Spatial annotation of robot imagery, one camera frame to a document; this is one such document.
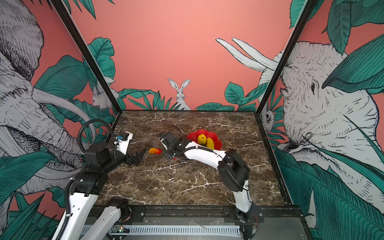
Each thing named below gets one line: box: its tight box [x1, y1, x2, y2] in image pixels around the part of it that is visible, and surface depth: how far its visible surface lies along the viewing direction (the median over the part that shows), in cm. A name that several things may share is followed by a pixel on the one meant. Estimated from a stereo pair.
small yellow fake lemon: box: [197, 133, 207, 145], surface depth 100 cm
